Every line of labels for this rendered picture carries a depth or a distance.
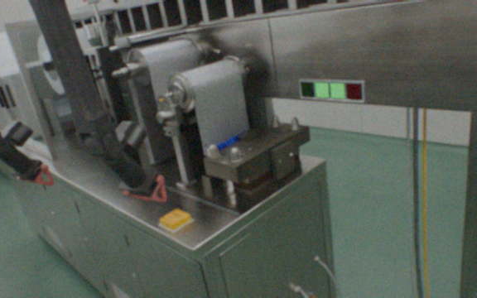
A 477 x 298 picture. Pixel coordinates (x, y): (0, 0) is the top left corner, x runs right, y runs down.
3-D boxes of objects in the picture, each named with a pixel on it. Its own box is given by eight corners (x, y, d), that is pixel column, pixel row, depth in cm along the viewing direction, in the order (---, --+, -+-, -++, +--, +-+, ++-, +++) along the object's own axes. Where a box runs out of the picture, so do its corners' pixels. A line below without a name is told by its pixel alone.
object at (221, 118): (204, 155, 135) (194, 105, 128) (248, 132, 150) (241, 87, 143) (205, 155, 135) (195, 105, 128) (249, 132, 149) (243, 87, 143)
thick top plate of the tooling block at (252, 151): (206, 174, 131) (203, 158, 129) (278, 135, 156) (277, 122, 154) (238, 184, 120) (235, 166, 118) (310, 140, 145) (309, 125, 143)
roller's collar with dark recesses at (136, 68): (124, 79, 145) (120, 63, 143) (137, 75, 149) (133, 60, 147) (132, 79, 141) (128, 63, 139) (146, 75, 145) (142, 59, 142)
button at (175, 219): (161, 224, 118) (159, 218, 117) (178, 214, 122) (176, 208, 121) (173, 231, 113) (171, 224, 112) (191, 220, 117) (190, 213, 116)
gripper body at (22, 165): (26, 161, 126) (9, 147, 121) (45, 162, 121) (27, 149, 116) (15, 176, 123) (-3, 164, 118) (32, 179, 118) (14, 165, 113)
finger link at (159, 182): (156, 188, 106) (138, 169, 99) (176, 190, 102) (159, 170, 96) (146, 209, 102) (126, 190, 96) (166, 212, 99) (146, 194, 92)
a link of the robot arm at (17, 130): (-32, 136, 110) (-17, 137, 106) (-6, 108, 116) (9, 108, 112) (1, 161, 119) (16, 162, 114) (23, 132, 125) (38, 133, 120)
